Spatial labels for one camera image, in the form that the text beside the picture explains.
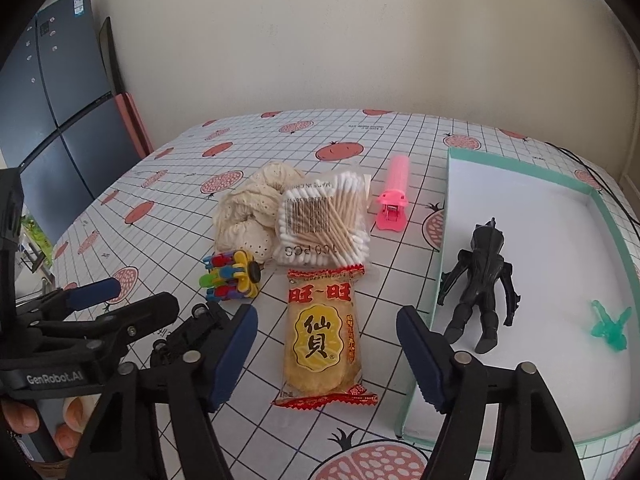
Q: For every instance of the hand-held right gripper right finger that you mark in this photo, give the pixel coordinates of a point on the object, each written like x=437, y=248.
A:
x=425, y=360

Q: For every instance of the colourful plastic block toy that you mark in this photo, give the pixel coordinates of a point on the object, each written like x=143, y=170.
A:
x=232, y=277

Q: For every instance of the white box with teal rim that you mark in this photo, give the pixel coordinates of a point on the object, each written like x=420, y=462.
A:
x=540, y=240

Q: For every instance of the person's left hand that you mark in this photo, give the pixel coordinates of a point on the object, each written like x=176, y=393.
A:
x=17, y=416

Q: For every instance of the pink leaning board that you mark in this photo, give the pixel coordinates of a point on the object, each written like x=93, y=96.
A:
x=132, y=125

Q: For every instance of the black leaning board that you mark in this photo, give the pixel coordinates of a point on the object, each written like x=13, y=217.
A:
x=111, y=55

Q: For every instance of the yellow rice cracker packet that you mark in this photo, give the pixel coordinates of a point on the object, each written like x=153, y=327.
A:
x=320, y=340

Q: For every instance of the green translucent toy figure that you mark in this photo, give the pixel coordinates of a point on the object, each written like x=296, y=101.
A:
x=607, y=327

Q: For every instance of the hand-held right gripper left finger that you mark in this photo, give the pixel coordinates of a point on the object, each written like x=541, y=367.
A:
x=232, y=355

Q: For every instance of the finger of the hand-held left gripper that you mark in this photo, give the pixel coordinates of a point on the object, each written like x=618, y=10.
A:
x=145, y=312
x=95, y=291

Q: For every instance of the black monster figure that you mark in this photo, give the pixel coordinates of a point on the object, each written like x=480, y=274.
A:
x=482, y=285

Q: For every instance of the pink hair roller clip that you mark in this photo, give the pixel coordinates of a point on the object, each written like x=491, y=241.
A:
x=397, y=185

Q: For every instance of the dark grey refrigerator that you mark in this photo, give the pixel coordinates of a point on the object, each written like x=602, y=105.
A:
x=65, y=110

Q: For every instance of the grid-printed pomegranate tablecloth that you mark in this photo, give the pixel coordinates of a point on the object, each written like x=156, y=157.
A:
x=165, y=220

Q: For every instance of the green packet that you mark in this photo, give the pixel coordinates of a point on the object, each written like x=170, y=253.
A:
x=37, y=235

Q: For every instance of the cotton swab pack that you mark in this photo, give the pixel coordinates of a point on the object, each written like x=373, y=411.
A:
x=320, y=220

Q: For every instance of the cream perforated cloth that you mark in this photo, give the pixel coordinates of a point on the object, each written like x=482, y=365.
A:
x=250, y=210

